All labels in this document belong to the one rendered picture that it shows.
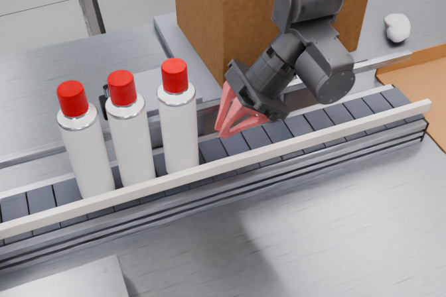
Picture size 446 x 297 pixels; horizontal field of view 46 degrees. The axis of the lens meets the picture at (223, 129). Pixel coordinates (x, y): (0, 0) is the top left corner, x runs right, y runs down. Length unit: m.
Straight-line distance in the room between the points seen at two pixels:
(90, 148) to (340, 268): 0.39
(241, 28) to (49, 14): 2.02
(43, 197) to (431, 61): 0.78
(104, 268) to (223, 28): 0.43
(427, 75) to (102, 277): 0.73
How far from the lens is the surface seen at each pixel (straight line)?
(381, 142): 0.91
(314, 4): 0.67
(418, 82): 1.10
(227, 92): 0.76
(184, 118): 0.70
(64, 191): 0.82
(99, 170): 0.74
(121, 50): 1.14
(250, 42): 0.94
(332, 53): 0.67
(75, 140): 0.69
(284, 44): 0.72
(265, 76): 0.73
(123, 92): 0.66
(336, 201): 0.86
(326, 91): 0.68
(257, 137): 0.86
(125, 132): 0.70
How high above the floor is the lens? 1.51
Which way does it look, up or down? 46 degrees down
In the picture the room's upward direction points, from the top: straight up
